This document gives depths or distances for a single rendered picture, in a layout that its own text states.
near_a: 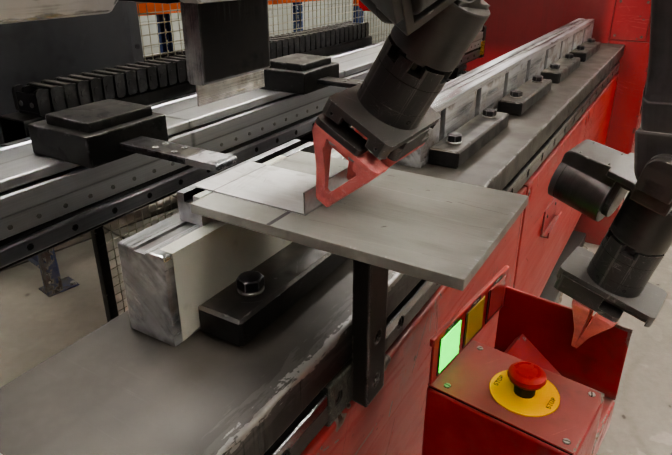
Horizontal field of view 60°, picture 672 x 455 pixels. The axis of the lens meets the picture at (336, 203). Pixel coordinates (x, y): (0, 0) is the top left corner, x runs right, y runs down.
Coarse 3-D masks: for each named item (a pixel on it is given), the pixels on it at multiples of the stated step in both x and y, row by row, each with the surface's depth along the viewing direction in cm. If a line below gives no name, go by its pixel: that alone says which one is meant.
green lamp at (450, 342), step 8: (456, 328) 65; (448, 336) 63; (456, 336) 65; (448, 344) 64; (456, 344) 66; (440, 352) 63; (448, 352) 64; (456, 352) 67; (440, 360) 63; (448, 360) 65; (440, 368) 64
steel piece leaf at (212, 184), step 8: (240, 168) 62; (248, 168) 62; (256, 168) 62; (216, 176) 59; (224, 176) 59; (232, 176) 59; (240, 176) 59; (200, 184) 57; (208, 184) 57; (216, 184) 57; (224, 184) 57
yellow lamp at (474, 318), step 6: (480, 300) 69; (474, 306) 68; (480, 306) 69; (468, 312) 67; (474, 312) 68; (480, 312) 70; (468, 318) 67; (474, 318) 69; (480, 318) 70; (468, 324) 67; (474, 324) 69; (480, 324) 71; (468, 330) 68; (474, 330) 70; (468, 336) 68
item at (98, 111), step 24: (48, 120) 69; (72, 120) 67; (96, 120) 67; (120, 120) 69; (144, 120) 71; (48, 144) 69; (72, 144) 66; (96, 144) 66; (120, 144) 69; (144, 144) 68; (168, 144) 68; (216, 168) 62
